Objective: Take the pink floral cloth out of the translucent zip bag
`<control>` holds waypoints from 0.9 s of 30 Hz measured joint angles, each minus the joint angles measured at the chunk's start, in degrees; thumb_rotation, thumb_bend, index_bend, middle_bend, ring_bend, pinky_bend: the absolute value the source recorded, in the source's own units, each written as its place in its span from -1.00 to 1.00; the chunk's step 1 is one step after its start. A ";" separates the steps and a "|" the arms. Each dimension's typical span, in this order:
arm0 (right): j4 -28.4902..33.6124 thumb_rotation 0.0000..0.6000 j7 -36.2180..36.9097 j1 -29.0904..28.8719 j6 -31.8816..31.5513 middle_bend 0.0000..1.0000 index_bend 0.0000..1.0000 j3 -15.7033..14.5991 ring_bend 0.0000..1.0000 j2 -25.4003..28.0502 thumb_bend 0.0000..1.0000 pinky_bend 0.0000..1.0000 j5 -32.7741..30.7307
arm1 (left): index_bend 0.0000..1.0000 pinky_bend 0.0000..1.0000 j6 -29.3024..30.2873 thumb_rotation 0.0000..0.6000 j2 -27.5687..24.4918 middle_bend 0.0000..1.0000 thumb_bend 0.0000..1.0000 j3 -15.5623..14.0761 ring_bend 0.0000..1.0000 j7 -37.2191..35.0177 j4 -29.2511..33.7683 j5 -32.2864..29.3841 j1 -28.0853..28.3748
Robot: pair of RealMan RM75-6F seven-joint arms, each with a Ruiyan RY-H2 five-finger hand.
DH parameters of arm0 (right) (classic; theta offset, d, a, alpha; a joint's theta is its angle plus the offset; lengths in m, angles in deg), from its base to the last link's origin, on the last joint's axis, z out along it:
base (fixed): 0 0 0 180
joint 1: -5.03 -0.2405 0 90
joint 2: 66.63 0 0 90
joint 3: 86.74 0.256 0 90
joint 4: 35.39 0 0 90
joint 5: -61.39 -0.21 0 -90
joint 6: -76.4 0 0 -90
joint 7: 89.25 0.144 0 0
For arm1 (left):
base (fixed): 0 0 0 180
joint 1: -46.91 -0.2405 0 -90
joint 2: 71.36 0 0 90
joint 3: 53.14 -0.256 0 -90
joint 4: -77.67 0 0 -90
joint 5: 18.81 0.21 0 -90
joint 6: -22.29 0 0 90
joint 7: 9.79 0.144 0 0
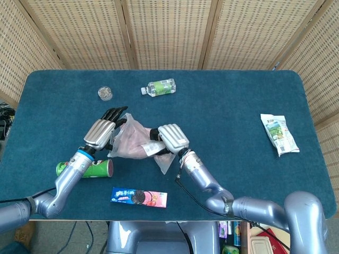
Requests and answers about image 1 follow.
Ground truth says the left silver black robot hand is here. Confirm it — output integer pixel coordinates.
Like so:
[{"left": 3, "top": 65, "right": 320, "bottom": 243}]
[{"left": 83, "top": 105, "right": 129, "bottom": 152}]

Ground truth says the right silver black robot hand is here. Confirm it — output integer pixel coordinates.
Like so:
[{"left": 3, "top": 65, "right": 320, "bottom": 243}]
[{"left": 149, "top": 123, "right": 190, "bottom": 156}]

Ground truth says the transparent bag with pink contents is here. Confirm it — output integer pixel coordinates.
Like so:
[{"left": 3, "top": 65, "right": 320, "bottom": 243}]
[{"left": 107, "top": 113, "right": 177, "bottom": 175}]

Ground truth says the green chips can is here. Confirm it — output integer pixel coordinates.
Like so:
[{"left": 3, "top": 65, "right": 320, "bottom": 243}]
[{"left": 56, "top": 158, "right": 114, "bottom": 179}]

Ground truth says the small clear round jar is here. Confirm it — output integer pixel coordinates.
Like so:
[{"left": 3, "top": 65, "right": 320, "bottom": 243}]
[{"left": 97, "top": 86, "right": 113, "bottom": 102}]

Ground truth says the clear water bottle green label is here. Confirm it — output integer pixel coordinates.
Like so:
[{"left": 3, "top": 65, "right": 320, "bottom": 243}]
[{"left": 140, "top": 78, "right": 176, "bottom": 97}]

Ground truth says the teal blue carpeted table surface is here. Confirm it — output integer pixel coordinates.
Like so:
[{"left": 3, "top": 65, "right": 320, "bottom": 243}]
[{"left": 0, "top": 69, "right": 331, "bottom": 222}]

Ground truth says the blue pink Oreo box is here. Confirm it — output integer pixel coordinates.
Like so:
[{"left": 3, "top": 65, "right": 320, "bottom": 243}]
[{"left": 110, "top": 187, "right": 168, "bottom": 210}]

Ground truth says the grey-blue robot torso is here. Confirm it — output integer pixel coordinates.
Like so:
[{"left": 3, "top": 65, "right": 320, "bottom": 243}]
[{"left": 105, "top": 221, "right": 221, "bottom": 254}]

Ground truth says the white green snack packet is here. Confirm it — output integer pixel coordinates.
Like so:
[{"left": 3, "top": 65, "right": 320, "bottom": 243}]
[{"left": 260, "top": 113, "right": 300, "bottom": 158}]

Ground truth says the colourful snack packages pile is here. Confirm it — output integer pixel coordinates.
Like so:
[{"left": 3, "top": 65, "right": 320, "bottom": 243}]
[{"left": 218, "top": 221, "right": 242, "bottom": 254}]

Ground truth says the brown shoe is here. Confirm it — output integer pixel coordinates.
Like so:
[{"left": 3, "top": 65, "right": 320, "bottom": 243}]
[{"left": 14, "top": 221, "right": 37, "bottom": 243}]

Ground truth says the beige plastic box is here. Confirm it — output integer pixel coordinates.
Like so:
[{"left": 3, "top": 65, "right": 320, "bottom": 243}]
[{"left": 250, "top": 237, "right": 276, "bottom": 254}]

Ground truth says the red book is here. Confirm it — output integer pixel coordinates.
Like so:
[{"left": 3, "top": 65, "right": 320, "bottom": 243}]
[{"left": 256, "top": 228, "right": 289, "bottom": 254}]

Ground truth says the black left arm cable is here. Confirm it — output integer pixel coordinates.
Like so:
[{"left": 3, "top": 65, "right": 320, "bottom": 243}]
[{"left": 0, "top": 186, "right": 58, "bottom": 204}]

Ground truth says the dark equipment with cables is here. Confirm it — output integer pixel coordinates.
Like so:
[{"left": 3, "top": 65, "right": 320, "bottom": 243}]
[{"left": 0, "top": 102, "right": 16, "bottom": 141}]

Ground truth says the black torso cable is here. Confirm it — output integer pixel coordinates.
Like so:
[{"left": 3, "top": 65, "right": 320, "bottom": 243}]
[{"left": 176, "top": 221, "right": 193, "bottom": 254}]

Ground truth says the blue floor cable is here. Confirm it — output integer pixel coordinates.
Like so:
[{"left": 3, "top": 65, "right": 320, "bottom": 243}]
[{"left": 67, "top": 221, "right": 95, "bottom": 252}]

